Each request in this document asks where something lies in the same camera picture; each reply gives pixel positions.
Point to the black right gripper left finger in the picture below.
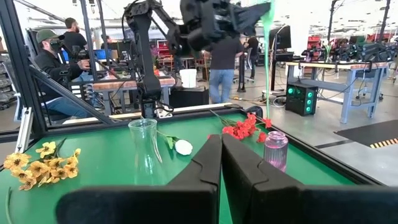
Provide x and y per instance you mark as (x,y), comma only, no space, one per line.
(192,202)

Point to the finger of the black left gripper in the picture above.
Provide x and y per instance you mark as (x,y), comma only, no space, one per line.
(252,14)

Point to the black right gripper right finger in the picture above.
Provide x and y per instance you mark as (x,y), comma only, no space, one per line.
(264,202)

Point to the white artificial tulip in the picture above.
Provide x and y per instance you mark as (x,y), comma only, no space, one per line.
(183,147)

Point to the red artificial flower bunch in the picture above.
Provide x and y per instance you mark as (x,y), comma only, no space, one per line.
(242,129)

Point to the yellow artificial flower bunch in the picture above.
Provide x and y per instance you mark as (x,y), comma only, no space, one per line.
(38,168)

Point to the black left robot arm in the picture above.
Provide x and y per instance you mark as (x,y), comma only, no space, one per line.
(147,62)

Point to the pink ribbed glass vase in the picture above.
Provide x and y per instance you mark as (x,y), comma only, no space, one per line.
(276,152)

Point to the clear glass vase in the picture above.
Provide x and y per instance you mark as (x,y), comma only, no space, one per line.
(144,161)

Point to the black computer monitor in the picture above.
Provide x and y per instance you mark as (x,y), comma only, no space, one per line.
(281,37)

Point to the person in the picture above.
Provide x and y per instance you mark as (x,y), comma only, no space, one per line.
(253,53)
(222,71)
(74,39)
(53,71)

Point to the white plastic bucket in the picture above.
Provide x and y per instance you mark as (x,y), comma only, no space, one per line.
(188,78)

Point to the black storage box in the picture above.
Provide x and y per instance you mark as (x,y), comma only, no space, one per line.
(188,97)

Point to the black computer tower green fans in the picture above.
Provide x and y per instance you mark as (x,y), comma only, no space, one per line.
(301,99)

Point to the green table mat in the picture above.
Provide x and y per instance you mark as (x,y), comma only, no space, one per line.
(105,155)

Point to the wooden top workbench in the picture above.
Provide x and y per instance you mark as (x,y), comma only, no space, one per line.
(124,84)

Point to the grey steel workbench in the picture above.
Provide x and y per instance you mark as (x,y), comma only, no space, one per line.
(348,90)

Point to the black hazard striped floor mat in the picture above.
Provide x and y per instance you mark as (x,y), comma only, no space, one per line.
(370,133)

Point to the silver frame bracket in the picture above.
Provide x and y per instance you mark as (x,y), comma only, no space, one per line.
(24,130)

